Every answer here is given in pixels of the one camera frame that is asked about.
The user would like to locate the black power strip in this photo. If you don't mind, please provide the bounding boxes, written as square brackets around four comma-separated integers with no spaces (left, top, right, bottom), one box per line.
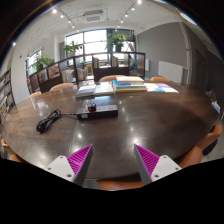
[76,104,119,121]

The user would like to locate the small potted green plant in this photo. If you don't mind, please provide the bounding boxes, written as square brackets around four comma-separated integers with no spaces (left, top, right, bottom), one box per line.
[32,54,53,72]

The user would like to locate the large blue-edged book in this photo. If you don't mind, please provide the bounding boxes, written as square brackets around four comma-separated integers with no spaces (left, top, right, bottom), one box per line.
[112,79,147,90]

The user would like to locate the white book with colourful print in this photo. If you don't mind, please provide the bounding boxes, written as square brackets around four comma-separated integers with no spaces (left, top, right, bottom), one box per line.
[143,82,167,93]

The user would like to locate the purple and white book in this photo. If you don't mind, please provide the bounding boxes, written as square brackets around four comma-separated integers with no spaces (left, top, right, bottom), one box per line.
[155,82,180,94]

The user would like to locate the large window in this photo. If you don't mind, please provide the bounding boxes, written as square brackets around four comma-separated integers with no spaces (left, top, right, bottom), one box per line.
[65,29,136,56]

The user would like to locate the ceiling lights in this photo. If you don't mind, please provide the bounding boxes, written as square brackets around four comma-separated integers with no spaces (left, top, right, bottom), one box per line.
[11,0,144,47]

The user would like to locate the white-covered book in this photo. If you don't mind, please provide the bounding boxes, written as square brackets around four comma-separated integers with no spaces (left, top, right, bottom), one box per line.
[94,82,115,97]

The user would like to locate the white wall radiator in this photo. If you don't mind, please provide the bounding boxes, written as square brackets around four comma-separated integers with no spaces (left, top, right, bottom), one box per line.
[157,60,185,84]

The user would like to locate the ceiling air conditioner unit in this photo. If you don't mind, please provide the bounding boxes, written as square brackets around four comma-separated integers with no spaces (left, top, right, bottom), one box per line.
[81,9,108,24]

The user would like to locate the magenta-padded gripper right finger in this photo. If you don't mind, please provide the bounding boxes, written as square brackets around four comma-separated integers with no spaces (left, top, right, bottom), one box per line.
[133,143,183,186]

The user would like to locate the wall bookshelf unit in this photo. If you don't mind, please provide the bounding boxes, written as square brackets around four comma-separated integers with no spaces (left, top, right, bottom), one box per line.
[0,68,16,124]

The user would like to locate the cream thick book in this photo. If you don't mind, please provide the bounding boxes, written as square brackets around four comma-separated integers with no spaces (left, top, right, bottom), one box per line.
[113,87,148,93]

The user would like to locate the grey-white book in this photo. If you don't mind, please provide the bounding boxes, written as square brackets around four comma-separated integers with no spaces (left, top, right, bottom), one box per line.
[115,75,145,84]

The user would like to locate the large potted green plant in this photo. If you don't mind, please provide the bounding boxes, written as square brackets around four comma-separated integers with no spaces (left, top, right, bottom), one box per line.
[105,32,129,53]

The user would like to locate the blue-covered book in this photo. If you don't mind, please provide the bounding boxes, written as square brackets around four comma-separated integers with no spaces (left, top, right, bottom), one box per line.
[75,84,98,98]

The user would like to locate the medium potted green plant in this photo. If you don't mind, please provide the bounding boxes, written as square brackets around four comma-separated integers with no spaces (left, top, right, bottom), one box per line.
[63,40,83,58]

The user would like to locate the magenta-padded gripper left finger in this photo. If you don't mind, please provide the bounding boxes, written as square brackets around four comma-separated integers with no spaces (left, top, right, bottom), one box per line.
[44,143,94,187]

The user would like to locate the orange chairs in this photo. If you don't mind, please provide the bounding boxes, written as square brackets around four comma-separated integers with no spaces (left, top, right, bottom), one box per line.
[0,75,224,192]

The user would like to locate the black power strip cable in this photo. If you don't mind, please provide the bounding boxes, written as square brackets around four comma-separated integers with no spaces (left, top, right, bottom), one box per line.
[35,108,78,134]

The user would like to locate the dark curved shelf unit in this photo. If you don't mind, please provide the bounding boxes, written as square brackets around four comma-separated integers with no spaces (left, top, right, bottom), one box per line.
[28,51,146,94]

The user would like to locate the person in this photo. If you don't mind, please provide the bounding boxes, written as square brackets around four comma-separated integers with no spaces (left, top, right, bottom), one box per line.
[129,54,138,75]

